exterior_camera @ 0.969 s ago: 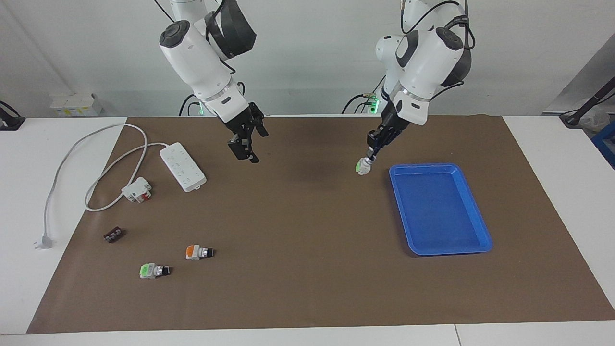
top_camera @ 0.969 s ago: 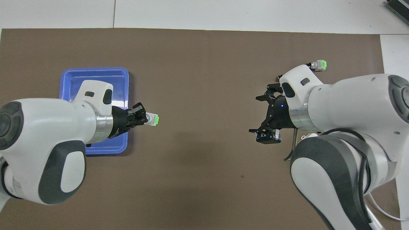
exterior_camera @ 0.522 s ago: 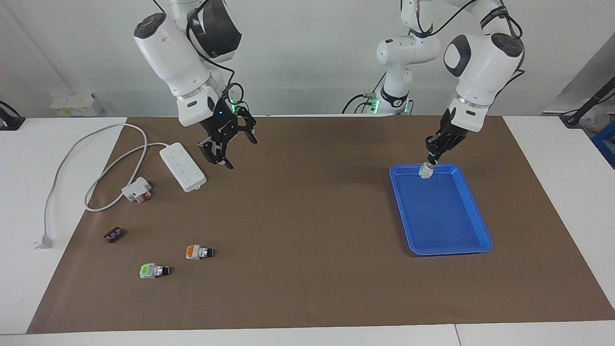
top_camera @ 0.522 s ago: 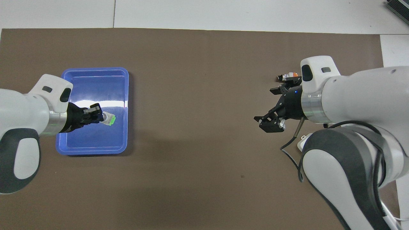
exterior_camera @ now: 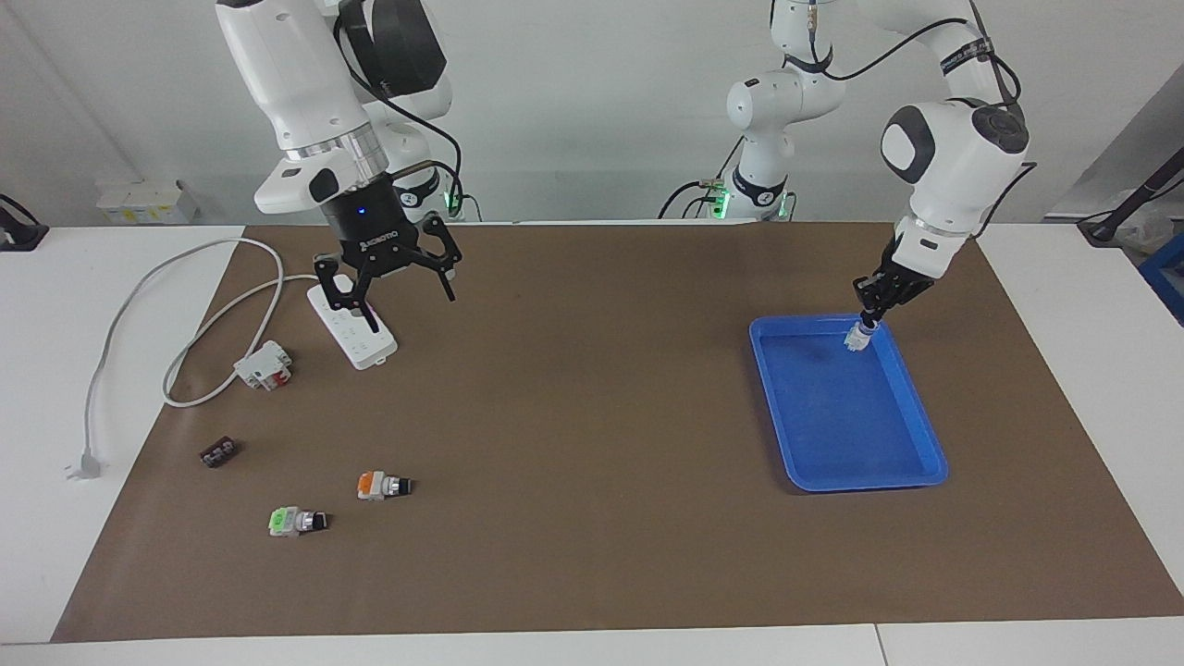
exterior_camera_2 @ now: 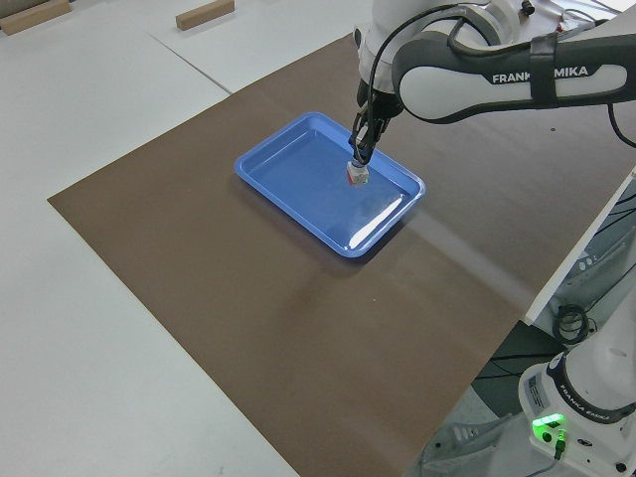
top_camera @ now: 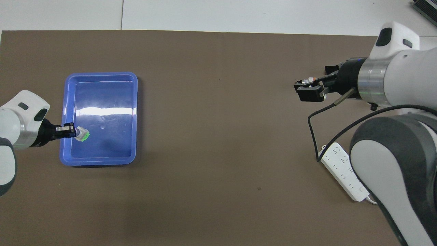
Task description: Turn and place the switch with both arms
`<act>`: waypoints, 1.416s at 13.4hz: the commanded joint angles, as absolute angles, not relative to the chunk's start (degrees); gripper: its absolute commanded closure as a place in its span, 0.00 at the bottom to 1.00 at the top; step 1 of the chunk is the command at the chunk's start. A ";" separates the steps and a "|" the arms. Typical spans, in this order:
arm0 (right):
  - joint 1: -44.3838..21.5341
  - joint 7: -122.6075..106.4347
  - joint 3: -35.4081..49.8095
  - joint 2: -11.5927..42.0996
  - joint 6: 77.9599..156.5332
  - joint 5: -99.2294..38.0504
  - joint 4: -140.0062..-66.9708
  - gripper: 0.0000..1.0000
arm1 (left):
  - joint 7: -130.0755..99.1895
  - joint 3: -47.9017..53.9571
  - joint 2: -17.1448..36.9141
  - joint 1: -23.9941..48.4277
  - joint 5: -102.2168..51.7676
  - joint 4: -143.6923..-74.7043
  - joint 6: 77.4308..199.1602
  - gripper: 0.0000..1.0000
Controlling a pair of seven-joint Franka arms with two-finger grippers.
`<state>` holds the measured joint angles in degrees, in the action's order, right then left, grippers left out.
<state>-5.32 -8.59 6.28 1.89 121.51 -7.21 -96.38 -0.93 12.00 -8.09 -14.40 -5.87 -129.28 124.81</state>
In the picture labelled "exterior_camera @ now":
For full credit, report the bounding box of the black clamp base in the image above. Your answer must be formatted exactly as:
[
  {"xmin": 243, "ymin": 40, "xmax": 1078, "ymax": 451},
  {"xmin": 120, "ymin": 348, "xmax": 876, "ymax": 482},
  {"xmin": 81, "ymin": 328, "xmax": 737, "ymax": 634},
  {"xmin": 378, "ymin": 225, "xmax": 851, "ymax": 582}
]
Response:
[{"xmin": 0, "ymin": 193, "xmax": 49, "ymax": 253}]

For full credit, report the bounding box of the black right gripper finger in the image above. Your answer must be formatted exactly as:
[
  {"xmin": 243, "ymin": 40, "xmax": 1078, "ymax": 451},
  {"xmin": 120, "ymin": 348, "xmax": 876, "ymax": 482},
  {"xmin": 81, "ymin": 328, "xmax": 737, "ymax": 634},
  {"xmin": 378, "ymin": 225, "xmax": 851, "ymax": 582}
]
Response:
[
  {"xmin": 407, "ymin": 211, "xmax": 463, "ymax": 303},
  {"xmin": 314, "ymin": 248, "xmax": 380, "ymax": 336}
]

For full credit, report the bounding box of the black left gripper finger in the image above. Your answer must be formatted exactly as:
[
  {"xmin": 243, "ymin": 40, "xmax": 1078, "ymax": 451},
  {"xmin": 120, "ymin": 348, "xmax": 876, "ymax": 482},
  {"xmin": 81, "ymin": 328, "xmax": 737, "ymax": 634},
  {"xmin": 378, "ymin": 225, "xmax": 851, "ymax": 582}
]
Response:
[
  {"xmin": 868, "ymin": 290, "xmax": 913, "ymax": 327},
  {"xmin": 852, "ymin": 271, "xmax": 885, "ymax": 327}
]

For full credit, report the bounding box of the white background box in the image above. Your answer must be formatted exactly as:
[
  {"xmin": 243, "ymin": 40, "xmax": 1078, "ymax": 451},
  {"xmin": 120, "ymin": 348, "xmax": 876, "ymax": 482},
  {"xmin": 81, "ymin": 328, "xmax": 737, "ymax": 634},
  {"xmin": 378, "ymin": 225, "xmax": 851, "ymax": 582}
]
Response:
[{"xmin": 97, "ymin": 179, "xmax": 198, "ymax": 226}]

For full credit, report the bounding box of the white power cable with plug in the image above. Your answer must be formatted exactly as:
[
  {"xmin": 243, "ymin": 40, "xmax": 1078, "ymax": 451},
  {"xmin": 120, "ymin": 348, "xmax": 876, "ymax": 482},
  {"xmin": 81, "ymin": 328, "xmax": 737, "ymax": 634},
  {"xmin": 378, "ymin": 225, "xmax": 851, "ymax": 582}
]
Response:
[{"xmin": 65, "ymin": 237, "xmax": 325, "ymax": 482}]

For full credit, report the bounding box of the black base cable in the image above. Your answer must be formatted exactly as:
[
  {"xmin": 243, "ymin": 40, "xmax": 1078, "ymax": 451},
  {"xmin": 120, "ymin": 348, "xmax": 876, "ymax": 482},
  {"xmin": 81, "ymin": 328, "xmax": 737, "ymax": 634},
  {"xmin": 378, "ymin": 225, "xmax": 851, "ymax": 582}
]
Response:
[{"xmin": 658, "ymin": 137, "xmax": 746, "ymax": 221}]

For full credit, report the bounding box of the white red circuit breaker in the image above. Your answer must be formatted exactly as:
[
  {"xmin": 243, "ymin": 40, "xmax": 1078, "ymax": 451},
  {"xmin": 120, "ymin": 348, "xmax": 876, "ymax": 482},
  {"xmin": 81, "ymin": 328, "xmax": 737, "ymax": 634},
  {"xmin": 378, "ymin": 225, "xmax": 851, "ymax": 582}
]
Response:
[{"xmin": 232, "ymin": 339, "xmax": 294, "ymax": 392}]

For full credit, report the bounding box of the blue plastic tray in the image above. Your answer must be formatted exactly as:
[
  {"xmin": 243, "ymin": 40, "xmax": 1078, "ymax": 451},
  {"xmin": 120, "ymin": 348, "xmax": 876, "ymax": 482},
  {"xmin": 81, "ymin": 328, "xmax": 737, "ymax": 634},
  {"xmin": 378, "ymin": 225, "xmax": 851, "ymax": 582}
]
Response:
[{"xmin": 747, "ymin": 314, "xmax": 950, "ymax": 494}]

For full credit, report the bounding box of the black stand pole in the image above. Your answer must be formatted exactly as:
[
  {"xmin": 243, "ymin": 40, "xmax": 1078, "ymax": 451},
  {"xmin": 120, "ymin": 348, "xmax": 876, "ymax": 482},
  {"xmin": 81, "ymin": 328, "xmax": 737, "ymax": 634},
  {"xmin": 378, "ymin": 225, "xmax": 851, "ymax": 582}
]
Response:
[{"xmin": 1078, "ymin": 148, "xmax": 1184, "ymax": 247}]

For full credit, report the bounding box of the white power strip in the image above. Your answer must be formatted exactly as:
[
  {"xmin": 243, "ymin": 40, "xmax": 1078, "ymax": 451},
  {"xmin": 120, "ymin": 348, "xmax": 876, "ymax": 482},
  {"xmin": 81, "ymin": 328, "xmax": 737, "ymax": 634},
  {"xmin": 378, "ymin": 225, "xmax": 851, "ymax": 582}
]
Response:
[{"xmin": 306, "ymin": 274, "xmax": 400, "ymax": 371}]

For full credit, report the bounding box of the blue crate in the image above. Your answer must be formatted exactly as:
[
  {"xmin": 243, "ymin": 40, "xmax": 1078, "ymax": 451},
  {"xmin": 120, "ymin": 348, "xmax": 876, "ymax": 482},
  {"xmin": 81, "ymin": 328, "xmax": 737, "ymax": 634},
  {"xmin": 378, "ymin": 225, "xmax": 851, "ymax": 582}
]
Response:
[{"xmin": 1140, "ymin": 231, "xmax": 1184, "ymax": 326}]

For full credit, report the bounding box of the brown table mat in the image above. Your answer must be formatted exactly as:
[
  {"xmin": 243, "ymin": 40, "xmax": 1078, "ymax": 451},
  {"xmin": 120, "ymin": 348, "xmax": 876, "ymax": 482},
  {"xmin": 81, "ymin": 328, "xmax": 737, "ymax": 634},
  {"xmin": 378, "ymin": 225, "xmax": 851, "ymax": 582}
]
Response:
[{"xmin": 51, "ymin": 220, "xmax": 1184, "ymax": 644}]

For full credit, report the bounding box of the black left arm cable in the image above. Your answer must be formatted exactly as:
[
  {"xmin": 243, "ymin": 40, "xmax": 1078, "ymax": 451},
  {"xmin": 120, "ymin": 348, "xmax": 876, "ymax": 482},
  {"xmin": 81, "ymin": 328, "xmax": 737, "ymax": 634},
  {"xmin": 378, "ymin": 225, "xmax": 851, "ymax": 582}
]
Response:
[{"xmin": 803, "ymin": 0, "xmax": 1039, "ymax": 243}]

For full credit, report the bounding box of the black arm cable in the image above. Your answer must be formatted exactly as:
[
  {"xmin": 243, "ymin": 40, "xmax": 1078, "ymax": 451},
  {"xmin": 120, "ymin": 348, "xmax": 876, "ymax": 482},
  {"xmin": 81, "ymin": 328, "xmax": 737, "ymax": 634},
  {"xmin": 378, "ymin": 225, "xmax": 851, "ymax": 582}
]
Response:
[
  {"xmin": 803, "ymin": 0, "xmax": 1039, "ymax": 243},
  {"xmin": 333, "ymin": 9, "xmax": 464, "ymax": 219}
]

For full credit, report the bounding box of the green switch with black knob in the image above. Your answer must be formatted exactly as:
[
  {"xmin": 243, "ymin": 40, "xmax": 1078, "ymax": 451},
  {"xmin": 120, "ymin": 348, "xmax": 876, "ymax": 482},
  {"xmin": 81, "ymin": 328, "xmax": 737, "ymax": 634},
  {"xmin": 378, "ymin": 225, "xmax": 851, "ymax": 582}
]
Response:
[{"xmin": 268, "ymin": 506, "xmax": 330, "ymax": 538}]

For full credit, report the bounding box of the orange white push-button switch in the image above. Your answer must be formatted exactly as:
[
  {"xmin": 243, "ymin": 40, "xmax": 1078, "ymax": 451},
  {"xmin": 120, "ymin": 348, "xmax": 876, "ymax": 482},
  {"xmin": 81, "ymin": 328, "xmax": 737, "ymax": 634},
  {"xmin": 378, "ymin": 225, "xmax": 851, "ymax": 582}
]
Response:
[{"xmin": 357, "ymin": 470, "xmax": 414, "ymax": 502}]

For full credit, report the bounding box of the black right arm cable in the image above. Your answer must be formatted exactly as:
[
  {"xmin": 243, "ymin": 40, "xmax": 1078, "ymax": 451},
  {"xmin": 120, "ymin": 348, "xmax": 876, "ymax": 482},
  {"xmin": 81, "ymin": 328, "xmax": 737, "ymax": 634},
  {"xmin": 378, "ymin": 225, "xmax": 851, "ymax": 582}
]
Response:
[{"xmin": 333, "ymin": 9, "xmax": 464, "ymax": 219}]

